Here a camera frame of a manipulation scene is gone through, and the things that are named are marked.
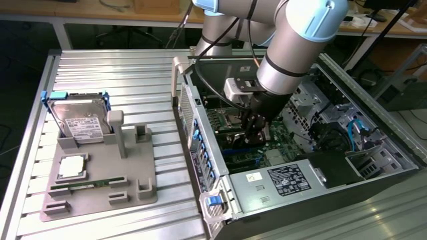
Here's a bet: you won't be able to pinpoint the black camera cable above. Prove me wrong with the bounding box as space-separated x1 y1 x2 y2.
194 0 260 111

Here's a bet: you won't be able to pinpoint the green motherboard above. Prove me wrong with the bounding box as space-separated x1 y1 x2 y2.
204 96 304 175

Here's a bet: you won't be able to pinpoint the open black PC case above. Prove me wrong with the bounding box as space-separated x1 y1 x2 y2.
170 48 427 240

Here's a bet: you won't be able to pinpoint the silver perforated disk bay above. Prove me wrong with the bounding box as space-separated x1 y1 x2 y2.
283 63 340 133

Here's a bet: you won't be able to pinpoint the black hanging cable with plug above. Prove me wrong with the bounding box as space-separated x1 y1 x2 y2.
168 0 195 49

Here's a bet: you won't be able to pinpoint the graphics card with black fan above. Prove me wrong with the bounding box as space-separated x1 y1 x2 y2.
215 129 268 152

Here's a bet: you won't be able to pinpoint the CPU socket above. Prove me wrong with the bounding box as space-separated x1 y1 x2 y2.
223 109 248 127

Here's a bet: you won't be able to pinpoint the grey cabinet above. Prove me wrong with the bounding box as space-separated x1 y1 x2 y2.
375 74 427 112

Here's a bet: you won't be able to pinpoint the blue case latch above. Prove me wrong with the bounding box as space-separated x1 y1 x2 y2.
204 195 223 208

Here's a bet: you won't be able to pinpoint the white plastic parts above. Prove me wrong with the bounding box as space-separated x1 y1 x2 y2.
339 14 379 29

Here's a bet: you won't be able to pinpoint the blue plastic disk caddy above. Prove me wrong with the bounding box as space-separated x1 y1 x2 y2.
39 90 112 118

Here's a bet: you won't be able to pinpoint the grey plastic parts rack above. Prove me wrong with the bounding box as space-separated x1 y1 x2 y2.
39 109 160 223

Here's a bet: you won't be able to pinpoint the silver hard disk white label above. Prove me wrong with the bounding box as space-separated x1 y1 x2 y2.
48 98 114 146

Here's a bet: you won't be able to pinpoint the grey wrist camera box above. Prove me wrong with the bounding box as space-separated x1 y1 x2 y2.
222 77 260 104

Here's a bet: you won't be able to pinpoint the blue expansion slot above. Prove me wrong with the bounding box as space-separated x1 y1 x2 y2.
222 146 255 155

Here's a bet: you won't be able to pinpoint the black chair base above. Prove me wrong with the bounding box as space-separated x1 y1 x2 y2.
95 24 166 50

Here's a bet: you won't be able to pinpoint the wooden workbench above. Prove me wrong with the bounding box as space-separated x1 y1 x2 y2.
0 0 427 51

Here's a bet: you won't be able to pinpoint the black plastic shroud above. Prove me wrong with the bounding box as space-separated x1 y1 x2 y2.
295 150 366 190

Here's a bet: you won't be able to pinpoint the silver chipset heat sink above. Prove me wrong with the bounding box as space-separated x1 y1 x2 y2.
264 149 286 166

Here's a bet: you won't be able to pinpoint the blue disk wire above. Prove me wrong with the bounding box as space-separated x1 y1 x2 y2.
346 118 370 152

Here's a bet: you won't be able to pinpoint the green RAM stick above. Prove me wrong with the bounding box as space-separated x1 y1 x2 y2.
51 176 126 191

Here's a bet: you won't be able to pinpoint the grey power supply unit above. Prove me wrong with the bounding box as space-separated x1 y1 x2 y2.
228 159 327 214

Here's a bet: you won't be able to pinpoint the aluminium profile post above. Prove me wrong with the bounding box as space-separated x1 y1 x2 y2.
374 43 427 101

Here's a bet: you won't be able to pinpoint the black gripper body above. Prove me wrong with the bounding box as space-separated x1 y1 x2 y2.
248 91 295 123

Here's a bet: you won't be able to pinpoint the black slanted pole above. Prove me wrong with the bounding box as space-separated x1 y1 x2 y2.
342 0 415 71

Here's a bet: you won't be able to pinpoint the CPU with silver lid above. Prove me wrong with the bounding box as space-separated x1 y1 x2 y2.
56 156 88 180

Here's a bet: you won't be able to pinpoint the black RAM stick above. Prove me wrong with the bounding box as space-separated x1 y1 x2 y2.
215 126 243 137

